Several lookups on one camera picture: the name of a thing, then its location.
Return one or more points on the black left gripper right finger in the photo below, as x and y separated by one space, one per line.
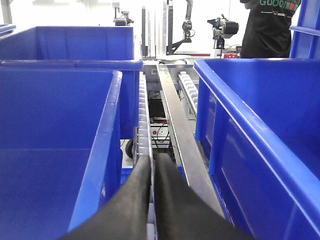
181 214

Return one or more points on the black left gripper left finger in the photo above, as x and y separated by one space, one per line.
125 215

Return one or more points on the white roller track left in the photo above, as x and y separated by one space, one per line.
144 148

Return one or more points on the white roller track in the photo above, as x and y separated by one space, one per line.
190 90
144 148

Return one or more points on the blue bin left neighbour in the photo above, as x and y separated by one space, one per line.
60 155

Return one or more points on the large blue target bin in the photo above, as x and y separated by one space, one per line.
258 121

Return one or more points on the white roller track right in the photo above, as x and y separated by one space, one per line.
190 90

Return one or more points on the blue bin rear left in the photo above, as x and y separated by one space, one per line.
93 47

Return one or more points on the person in black shirt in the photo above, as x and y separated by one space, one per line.
267 33

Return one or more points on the blue bin right rear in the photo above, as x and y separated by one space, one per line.
306 34

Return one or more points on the steel divider rail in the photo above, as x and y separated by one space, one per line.
184 144

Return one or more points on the black camera on stand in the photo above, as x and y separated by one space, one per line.
222 29

